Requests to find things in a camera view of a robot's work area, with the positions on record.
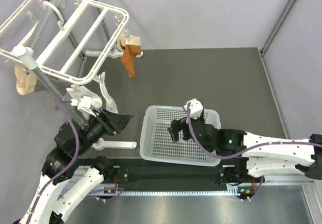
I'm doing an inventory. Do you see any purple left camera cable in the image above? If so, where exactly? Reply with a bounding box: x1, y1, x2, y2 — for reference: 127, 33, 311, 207
25, 99, 81, 224

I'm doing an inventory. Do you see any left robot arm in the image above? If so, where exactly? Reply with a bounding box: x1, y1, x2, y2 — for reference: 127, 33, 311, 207
16, 108, 133, 223

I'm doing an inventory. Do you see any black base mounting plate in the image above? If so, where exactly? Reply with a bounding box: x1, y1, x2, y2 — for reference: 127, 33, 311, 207
75, 158, 267, 191

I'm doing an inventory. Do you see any white sock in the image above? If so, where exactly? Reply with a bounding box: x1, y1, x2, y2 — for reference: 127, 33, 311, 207
66, 85, 103, 109
97, 72, 118, 113

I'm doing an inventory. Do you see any beige sock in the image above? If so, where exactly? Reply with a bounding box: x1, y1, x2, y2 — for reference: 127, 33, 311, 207
14, 64, 38, 96

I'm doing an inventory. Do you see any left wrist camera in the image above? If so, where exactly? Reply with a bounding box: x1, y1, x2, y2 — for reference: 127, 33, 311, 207
70, 96, 95, 117

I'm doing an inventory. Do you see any white stand base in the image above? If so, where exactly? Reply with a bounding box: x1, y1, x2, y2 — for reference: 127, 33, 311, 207
92, 138, 137, 151

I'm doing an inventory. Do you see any grey metal stand pole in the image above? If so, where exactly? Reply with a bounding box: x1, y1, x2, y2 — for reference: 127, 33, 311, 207
15, 0, 101, 146

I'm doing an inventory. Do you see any white clip sock hanger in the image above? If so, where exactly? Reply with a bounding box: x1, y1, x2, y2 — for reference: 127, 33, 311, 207
1, 0, 129, 86

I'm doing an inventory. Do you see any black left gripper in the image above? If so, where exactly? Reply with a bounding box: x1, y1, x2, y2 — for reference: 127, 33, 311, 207
76, 106, 134, 155

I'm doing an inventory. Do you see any white perforated plastic basket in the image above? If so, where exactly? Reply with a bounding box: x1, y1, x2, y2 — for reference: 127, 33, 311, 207
139, 105, 220, 167

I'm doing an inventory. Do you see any aluminium frame profile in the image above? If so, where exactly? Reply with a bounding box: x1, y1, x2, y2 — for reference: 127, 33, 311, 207
260, 0, 309, 56

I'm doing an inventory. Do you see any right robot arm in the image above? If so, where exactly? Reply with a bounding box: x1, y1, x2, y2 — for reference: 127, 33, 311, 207
168, 117, 321, 182

